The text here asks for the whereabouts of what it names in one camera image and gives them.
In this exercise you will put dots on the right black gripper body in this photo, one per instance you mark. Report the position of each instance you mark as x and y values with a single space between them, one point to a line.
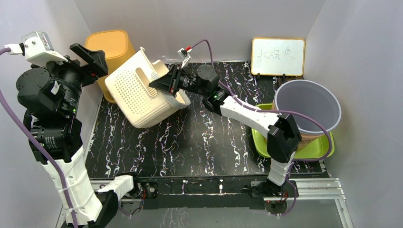
187 82

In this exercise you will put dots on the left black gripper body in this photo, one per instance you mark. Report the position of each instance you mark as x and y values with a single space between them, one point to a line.
71 79

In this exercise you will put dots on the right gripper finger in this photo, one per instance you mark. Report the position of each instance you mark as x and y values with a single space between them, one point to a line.
174 76
165 84

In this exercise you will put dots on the orange mesh basket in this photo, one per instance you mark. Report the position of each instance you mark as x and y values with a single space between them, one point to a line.
116 45

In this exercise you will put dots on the cream perforated basket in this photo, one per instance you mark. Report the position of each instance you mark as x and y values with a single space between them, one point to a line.
142 105

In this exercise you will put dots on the grey and tan bucket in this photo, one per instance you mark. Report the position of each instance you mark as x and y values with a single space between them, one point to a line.
311 99

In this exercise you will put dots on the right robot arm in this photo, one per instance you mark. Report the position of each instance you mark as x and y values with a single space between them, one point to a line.
281 131

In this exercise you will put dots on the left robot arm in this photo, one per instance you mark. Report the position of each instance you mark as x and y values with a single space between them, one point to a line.
57 144

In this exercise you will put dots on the small whiteboard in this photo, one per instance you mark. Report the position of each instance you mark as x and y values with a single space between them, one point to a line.
277 56

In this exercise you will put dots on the orange paper bucket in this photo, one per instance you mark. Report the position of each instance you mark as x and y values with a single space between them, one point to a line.
306 139

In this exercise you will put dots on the green plastic tray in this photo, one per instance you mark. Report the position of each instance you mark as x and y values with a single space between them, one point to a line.
313 150

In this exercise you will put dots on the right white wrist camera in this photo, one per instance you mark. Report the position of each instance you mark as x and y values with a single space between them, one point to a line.
185 55

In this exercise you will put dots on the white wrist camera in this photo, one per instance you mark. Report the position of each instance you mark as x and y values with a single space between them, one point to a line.
37 49
185 55

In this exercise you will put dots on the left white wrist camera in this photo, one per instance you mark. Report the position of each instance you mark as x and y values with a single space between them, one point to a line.
37 49

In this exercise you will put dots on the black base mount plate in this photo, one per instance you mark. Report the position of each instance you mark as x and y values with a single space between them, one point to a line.
248 191

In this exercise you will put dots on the aluminium rail frame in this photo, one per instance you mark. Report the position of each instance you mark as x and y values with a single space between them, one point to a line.
319 189

